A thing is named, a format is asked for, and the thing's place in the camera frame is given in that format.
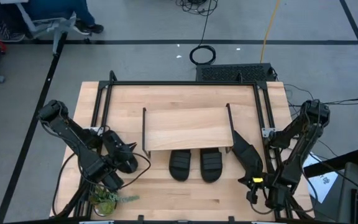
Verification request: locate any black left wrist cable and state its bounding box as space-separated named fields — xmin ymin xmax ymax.
xmin=116 ymin=151 xmax=152 ymax=191

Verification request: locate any white paper sheet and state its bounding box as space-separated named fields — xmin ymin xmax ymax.
xmin=302 ymin=151 xmax=339 ymax=203

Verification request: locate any black rubber slide sandal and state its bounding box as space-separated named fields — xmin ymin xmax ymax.
xmin=168 ymin=149 xmax=193 ymax=182
xmin=231 ymin=129 xmax=264 ymax=184
xmin=103 ymin=129 xmax=139 ymax=174
xmin=200 ymin=147 xmax=224 ymax=184

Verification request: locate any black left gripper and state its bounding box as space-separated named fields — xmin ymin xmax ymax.
xmin=103 ymin=130 xmax=137 ymax=162

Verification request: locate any black mesh computer tower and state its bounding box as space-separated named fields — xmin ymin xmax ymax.
xmin=195 ymin=63 xmax=276 ymax=83

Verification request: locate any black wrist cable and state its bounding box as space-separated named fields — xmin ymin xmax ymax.
xmin=249 ymin=198 xmax=276 ymax=216
xmin=116 ymin=151 xmax=152 ymax=191

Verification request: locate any wooden shelf with black frame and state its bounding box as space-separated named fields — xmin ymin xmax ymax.
xmin=141 ymin=103 xmax=234 ymax=159

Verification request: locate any small potted succulent plant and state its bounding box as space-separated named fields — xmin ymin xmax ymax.
xmin=88 ymin=183 xmax=140 ymax=218

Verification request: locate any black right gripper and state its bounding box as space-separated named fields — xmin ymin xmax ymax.
xmin=237 ymin=174 xmax=270 ymax=207

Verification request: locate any black coiled cable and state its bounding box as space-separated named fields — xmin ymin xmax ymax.
xmin=188 ymin=14 xmax=218 ymax=66

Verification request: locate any grey laptop with black keyboard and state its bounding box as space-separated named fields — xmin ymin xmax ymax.
xmin=336 ymin=161 xmax=358 ymax=224

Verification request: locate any white office chair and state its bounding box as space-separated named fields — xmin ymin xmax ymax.
xmin=0 ymin=0 xmax=77 ymax=57

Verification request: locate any black floor cable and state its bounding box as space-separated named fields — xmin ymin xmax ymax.
xmin=283 ymin=83 xmax=358 ymax=108

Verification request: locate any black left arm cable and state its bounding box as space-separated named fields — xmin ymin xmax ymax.
xmin=51 ymin=152 xmax=77 ymax=217

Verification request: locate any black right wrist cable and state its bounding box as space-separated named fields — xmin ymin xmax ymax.
xmin=249 ymin=198 xmax=276 ymax=216

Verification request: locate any person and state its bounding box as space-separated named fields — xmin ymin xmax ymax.
xmin=29 ymin=0 xmax=104 ymax=35

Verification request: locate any yellow cable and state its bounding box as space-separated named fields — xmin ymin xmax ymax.
xmin=259 ymin=0 xmax=282 ymax=64

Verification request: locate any black tangled cable pile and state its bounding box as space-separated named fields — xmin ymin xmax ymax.
xmin=175 ymin=0 xmax=219 ymax=17

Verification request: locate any black metal rig frame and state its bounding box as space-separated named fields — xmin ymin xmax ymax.
xmin=50 ymin=70 xmax=315 ymax=222

